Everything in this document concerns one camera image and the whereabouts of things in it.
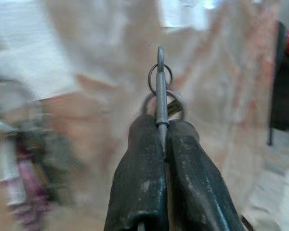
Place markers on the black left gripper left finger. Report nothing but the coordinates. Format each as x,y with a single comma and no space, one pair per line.
139,183

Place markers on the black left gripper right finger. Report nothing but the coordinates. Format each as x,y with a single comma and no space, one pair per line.
195,187

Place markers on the dark key bunch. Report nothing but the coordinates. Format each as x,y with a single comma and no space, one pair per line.
161,96

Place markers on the marble pattern folding table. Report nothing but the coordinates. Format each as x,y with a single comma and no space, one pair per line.
98,108

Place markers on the key bunch with pink tag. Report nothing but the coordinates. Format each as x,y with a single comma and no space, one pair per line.
19,173

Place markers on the black chair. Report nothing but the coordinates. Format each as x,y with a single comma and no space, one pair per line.
283,96

